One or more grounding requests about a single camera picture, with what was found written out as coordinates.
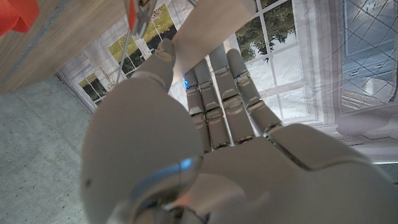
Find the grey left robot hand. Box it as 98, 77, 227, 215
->
80, 39, 398, 224

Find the wooden stick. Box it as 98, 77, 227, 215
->
116, 0, 158, 85
170, 0, 257, 85

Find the orange ribbon with roll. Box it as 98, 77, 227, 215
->
0, 0, 40, 37

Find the printed window backdrop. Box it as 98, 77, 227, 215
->
55, 0, 398, 164

